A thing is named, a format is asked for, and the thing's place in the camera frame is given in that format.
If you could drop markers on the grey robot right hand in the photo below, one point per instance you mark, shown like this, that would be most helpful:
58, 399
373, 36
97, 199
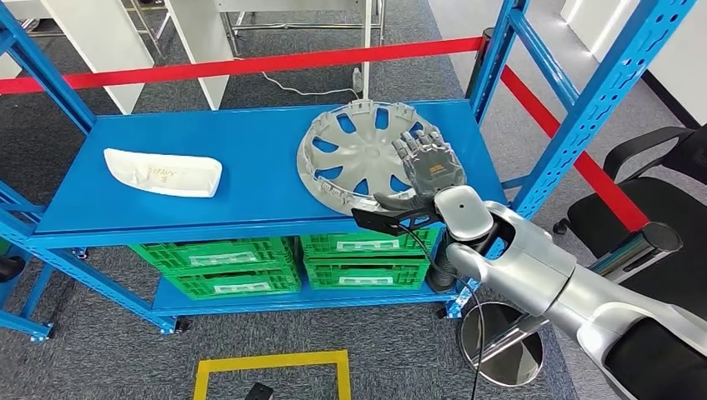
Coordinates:
433, 168

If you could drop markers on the grey plastic wheel cover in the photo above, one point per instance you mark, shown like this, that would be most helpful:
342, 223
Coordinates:
353, 154

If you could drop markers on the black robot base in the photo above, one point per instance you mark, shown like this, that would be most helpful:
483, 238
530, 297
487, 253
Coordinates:
258, 393

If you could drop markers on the white curved plastic part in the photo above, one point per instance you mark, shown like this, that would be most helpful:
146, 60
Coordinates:
165, 176

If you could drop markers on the green plastic crate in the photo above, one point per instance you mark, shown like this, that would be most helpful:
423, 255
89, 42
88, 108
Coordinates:
364, 276
221, 256
237, 287
359, 243

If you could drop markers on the red barrier belt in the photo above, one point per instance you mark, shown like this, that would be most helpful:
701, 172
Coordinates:
221, 67
596, 171

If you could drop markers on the black office chair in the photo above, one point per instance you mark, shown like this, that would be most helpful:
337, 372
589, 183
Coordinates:
602, 215

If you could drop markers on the white furniture panel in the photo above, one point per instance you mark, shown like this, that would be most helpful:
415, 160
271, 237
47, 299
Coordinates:
99, 50
201, 50

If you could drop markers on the yellow floor tape square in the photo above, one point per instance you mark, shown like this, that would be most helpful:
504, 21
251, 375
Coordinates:
201, 381

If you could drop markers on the black cylinder object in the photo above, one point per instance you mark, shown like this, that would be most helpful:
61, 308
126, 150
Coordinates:
10, 269

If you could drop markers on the black stanchion post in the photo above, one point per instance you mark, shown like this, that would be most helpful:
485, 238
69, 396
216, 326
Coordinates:
479, 60

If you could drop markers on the metal frame table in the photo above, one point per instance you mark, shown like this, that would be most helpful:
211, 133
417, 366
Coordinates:
367, 50

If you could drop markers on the chrome stanchion post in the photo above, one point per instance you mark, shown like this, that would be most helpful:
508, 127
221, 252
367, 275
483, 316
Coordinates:
502, 348

